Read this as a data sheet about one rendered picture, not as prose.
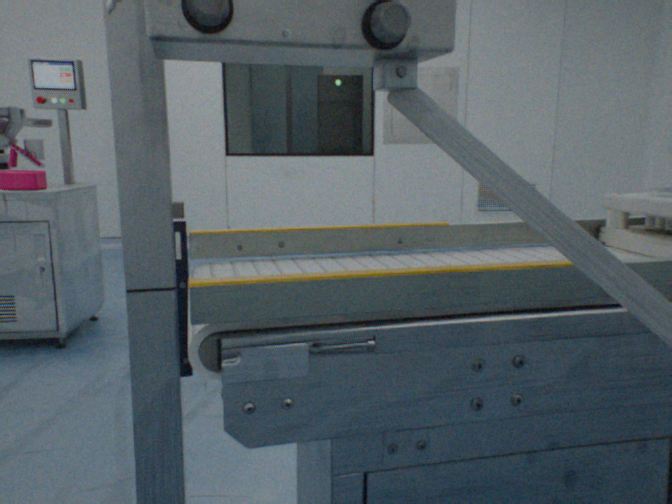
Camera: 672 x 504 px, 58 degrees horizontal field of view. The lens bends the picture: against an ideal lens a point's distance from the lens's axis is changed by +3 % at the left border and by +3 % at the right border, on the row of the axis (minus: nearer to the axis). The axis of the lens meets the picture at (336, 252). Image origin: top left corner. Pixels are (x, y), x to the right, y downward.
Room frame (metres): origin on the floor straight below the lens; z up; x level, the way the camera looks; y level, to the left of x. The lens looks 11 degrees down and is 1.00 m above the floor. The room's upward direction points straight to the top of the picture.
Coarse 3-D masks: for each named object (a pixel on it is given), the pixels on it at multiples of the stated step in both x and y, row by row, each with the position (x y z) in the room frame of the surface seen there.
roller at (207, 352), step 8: (208, 336) 0.47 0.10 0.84; (216, 336) 0.47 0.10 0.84; (200, 344) 0.47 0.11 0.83; (208, 344) 0.46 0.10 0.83; (216, 344) 0.47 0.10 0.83; (200, 352) 0.46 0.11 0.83; (208, 352) 0.46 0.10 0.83; (216, 352) 0.46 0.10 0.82; (200, 360) 0.46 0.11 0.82; (208, 360) 0.46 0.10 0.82; (216, 360) 0.47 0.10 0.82; (208, 368) 0.46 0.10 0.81; (216, 368) 0.47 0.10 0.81
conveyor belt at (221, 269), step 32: (352, 256) 0.75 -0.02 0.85; (384, 256) 0.75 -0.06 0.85; (416, 256) 0.75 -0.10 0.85; (448, 256) 0.75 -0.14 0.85; (480, 256) 0.75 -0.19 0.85; (512, 256) 0.75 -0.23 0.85; (544, 256) 0.75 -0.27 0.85; (640, 256) 0.75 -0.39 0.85; (288, 320) 0.49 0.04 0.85; (320, 320) 0.49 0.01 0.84; (352, 320) 0.50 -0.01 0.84; (192, 352) 0.47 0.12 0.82
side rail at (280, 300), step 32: (192, 288) 0.45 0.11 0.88; (224, 288) 0.46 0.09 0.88; (256, 288) 0.46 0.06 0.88; (288, 288) 0.47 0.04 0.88; (320, 288) 0.47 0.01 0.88; (352, 288) 0.48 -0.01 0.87; (384, 288) 0.49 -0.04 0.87; (416, 288) 0.49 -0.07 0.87; (448, 288) 0.50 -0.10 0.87; (480, 288) 0.51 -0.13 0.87; (512, 288) 0.52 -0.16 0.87; (544, 288) 0.52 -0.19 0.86; (576, 288) 0.53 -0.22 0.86; (192, 320) 0.45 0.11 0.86; (224, 320) 0.46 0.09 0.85; (256, 320) 0.46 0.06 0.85
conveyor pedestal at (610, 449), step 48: (432, 432) 0.55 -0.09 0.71; (480, 432) 0.56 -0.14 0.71; (528, 432) 0.57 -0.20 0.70; (576, 432) 0.58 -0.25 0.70; (624, 432) 0.60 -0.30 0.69; (336, 480) 0.52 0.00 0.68; (384, 480) 0.54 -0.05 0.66; (432, 480) 0.56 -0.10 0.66; (480, 480) 0.57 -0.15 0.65; (528, 480) 0.58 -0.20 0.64; (576, 480) 0.59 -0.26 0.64; (624, 480) 0.61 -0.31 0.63
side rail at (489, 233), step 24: (192, 240) 0.71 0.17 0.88; (216, 240) 0.72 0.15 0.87; (240, 240) 0.73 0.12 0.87; (264, 240) 0.73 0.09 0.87; (288, 240) 0.74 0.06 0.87; (312, 240) 0.75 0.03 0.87; (336, 240) 0.76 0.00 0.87; (360, 240) 0.76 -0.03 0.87; (384, 240) 0.77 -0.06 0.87; (408, 240) 0.78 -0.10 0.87; (432, 240) 0.79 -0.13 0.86; (456, 240) 0.80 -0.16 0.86; (480, 240) 0.80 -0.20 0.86; (504, 240) 0.81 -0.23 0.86; (528, 240) 0.82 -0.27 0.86
